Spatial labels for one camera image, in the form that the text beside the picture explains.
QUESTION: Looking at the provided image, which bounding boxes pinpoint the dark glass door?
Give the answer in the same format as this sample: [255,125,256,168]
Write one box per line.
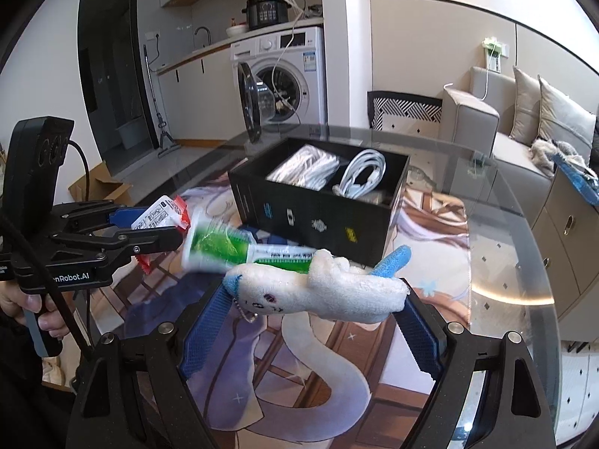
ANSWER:
[77,0,157,181]

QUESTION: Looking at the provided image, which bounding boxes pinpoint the bagged white braided cable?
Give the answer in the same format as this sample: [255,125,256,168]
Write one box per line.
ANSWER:
[266,145,342,192]

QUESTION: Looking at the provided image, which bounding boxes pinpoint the white power cord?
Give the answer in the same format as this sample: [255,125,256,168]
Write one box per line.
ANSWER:
[269,0,310,113]

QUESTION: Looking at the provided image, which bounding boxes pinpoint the white washing machine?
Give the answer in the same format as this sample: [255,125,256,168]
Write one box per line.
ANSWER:
[229,25,328,143]

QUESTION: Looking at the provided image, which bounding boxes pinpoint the green and white packet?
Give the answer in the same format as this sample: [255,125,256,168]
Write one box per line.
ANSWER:
[184,210,323,274]

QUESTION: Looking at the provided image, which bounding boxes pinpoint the beige pillow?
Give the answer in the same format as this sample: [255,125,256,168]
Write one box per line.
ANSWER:
[509,65,544,143]

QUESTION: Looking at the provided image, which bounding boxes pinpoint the white wall socket charger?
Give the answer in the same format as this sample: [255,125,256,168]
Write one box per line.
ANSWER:
[481,37,508,73]

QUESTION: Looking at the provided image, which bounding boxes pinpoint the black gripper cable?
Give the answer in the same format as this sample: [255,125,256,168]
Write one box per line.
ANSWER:
[68,139,94,204]

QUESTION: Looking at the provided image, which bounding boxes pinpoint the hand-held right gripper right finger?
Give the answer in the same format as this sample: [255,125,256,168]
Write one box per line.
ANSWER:
[395,281,560,449]

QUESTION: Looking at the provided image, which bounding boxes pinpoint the white plush toy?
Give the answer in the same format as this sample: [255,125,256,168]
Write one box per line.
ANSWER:
[221,245,413,326]

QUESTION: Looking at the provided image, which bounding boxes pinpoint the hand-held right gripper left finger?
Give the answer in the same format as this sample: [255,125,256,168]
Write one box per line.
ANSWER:
[70,285,239,449]

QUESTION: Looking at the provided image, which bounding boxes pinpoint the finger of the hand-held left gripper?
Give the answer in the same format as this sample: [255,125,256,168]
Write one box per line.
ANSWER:
[54,200,155,235]
[47,224,184,265]

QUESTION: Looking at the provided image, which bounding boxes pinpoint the white lower kitchen cabinets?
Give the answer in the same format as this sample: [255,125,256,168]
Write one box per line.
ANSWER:
[156,47,235,143]

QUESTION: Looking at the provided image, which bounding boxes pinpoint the black pressure cooker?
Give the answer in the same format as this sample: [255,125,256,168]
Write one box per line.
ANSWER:
[242,0,287,30]

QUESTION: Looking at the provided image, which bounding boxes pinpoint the white and red packet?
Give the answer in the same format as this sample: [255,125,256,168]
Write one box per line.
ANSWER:
[131,195,192,276]

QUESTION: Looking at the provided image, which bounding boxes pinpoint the brown cardboard box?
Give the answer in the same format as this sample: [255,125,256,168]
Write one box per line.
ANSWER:
[68,161,134,207]

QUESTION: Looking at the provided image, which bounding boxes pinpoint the beige sofa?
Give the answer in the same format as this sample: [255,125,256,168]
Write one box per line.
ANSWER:
[442,66,599,192]

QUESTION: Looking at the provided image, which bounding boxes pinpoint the person's left hand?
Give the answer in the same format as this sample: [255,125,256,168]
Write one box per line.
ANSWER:
[0,285,80,342]

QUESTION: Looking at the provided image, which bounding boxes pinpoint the black cardboard box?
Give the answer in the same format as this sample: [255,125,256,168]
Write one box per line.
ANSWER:
[228,137,411,267]

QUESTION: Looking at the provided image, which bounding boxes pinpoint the white charging cable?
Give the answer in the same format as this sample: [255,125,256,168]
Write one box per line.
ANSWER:
[333,149,387,199]

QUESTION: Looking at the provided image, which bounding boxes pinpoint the flat mop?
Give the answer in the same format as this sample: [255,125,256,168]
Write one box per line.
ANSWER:
[143,44,181,157]

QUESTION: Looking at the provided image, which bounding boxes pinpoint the grey fur throw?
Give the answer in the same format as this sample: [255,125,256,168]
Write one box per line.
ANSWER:
[529,138,581,169]

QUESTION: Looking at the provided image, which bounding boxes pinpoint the black white patterned chair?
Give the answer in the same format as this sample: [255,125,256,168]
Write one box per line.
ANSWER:
[367,90,444,132]

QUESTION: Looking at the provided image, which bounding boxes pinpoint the blue cloth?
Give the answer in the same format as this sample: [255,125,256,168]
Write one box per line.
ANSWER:
[552,152,599,207]

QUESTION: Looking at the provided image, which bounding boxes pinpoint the grey pillow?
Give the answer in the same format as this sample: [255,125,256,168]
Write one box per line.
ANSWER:
[536,75,597,150]

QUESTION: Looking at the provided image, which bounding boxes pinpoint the beige sideboard cabinet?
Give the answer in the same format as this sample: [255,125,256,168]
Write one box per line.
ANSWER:
[531,168,599,323]

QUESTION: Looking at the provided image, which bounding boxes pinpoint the grey bin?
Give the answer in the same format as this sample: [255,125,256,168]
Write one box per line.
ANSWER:
[117,119,146,150]

